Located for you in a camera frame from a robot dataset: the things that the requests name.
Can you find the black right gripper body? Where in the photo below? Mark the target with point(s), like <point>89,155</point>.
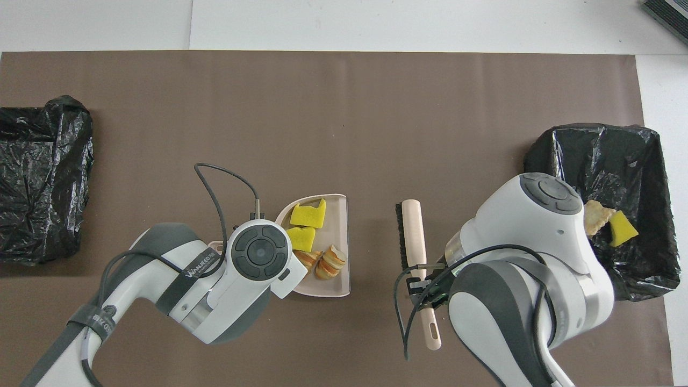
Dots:
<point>444,290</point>

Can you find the sliced toasted bread piece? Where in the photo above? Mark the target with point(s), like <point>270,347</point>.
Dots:
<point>330,262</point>

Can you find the pink plastic dustpan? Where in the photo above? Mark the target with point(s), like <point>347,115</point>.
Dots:
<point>333,234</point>

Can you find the pale biscuit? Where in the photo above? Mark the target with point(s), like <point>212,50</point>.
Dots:
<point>307,259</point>

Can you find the yellow trapezoid sponge piece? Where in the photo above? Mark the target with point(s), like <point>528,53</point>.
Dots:
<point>300,241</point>

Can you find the yellow notched sponge piece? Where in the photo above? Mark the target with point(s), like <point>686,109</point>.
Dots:
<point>307,216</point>

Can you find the pale crusty bread chunk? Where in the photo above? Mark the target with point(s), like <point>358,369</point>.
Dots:
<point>599,217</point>

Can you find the small yellow sponge piece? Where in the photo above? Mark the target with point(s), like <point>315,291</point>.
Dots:
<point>622,228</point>

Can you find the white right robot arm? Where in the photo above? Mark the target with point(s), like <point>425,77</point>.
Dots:
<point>521,226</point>

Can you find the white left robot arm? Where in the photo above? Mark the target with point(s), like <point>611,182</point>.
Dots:
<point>242,293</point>

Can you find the black bag lined bin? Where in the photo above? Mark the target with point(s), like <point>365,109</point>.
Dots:
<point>43,177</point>
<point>645,161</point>

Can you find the brown table mat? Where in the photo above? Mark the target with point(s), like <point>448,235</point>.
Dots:
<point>215,80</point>

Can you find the grey ribbed device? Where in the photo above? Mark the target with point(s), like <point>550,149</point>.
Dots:
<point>669,13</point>

